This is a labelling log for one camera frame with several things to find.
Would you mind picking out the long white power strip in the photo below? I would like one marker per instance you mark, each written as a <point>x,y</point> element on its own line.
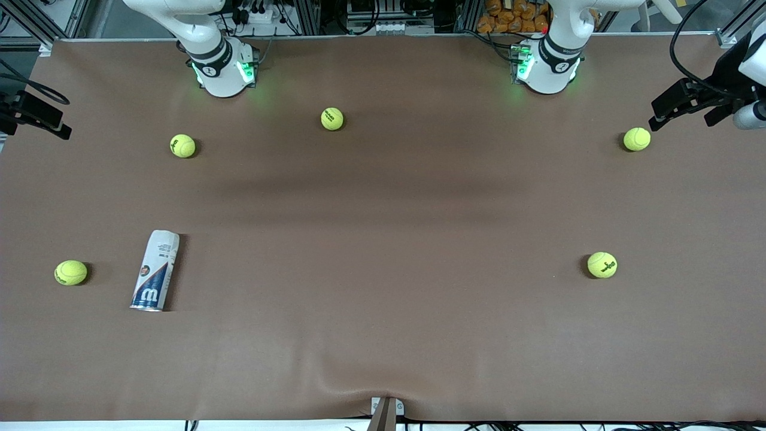
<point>389,27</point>

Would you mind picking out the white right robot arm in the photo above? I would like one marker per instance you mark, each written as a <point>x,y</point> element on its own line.
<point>221,66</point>

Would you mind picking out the white blue tennis ball can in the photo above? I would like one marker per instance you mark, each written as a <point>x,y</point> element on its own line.
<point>155,272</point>

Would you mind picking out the white angled bar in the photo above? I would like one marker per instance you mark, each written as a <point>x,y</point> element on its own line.
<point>667,10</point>

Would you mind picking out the aluminium frame post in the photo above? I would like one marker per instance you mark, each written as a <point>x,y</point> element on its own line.
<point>468,15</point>
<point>742,24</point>
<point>36,18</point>
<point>308,15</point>

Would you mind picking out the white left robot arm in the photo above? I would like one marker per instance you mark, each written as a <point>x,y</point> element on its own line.
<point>550,66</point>

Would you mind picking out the metal table clamp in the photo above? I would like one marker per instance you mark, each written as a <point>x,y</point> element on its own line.
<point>386,416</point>

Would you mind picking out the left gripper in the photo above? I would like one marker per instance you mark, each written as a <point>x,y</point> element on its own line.
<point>726,76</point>

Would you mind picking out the yellow tennis ball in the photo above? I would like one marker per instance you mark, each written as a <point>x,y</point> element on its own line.
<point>602,264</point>
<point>182,145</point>
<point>70,272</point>
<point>332,118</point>
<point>637,139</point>

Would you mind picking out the orange packaged items pile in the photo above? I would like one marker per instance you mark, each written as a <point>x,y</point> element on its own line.
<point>514,15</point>

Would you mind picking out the small white power strip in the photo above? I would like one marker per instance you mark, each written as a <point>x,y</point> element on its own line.
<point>257,16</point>

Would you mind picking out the brown table mat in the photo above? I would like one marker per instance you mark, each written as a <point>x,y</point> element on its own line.
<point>383,239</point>

